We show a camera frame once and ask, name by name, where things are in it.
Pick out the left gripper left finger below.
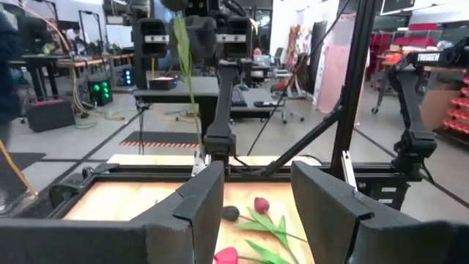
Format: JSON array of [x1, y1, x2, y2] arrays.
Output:
[[0, 160, 225, 264]]

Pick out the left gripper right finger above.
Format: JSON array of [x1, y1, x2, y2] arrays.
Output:
[[291, 160, 469, 264]]

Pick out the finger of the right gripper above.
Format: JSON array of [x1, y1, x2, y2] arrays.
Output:
[[168, 36, 185, 72], [188, 22, 221, 63]]

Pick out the red artificial tulip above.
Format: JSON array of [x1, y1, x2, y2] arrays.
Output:
[[213, 240, 294, 264]]

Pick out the black artificial tulip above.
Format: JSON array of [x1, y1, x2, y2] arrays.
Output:
[[221, 205, 309, 245]]

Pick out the black box with lit top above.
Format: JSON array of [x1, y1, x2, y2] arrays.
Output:
[[148, 76, 179, 92]]

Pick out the black desk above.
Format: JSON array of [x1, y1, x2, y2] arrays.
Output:
[[133, 75, 279, 122]]

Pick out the white screen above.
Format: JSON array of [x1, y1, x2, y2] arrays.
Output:
[[105, 23, 135, 48]]

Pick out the black keyboard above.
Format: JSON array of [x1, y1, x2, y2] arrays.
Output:
[[230, 86, 248, 108]]

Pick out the black box with green lights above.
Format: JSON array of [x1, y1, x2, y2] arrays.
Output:
[[86, 78, 114, 107]]

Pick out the thin black stand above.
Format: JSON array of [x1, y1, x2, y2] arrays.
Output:
[[135, 102, 147, 157]]

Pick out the black mat with orange stripes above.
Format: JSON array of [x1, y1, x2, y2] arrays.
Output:
[[119, 131, 202, 150]]

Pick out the flat black handset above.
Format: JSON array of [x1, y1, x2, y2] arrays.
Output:
[[253, 100, 283, 109]]

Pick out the colourful hanging fabric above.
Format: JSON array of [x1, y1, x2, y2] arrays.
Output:
[[287, 23, 312, 89]]

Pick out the wooden top work tables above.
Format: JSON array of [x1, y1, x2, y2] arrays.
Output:
[[9, 53, 135, 100]]

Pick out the office chair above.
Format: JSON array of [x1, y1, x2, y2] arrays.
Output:
[[270, 47, 307, 124]]

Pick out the black hanging cloth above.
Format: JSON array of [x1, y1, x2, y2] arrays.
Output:
[[309, 20, 329, 103]]

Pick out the black computer case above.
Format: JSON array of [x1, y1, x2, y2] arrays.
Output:
[[27, 98, 76, 133]]

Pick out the pink hanging cloth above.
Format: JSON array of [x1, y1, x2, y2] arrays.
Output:
[[317, 14, 369, 114]]

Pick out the brown cardboard box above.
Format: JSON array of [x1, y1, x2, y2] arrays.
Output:
[[419, 87, 454, 131]]

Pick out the rack of red bins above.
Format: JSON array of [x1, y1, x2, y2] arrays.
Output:
[[434, 75, 469, 147]]

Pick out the red storage cabinets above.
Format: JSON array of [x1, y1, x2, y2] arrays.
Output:
[[366, 21, 444, 80]]

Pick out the white metal bracket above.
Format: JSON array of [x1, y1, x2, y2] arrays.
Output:
[[191, 149, 210, 177], [340, 150, 358, 191]]

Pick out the black frame stand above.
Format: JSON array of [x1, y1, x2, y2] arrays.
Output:
[[78, 10, 106, 56]]

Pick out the yellow floor cable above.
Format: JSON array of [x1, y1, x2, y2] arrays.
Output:
[[14, 0, 128, 129]]

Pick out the thin black cable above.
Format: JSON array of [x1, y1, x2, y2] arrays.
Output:
[[247, 0, 352, 157]]

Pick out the yellow hanging cable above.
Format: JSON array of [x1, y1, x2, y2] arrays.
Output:
[[0, 141, 40, 199]]

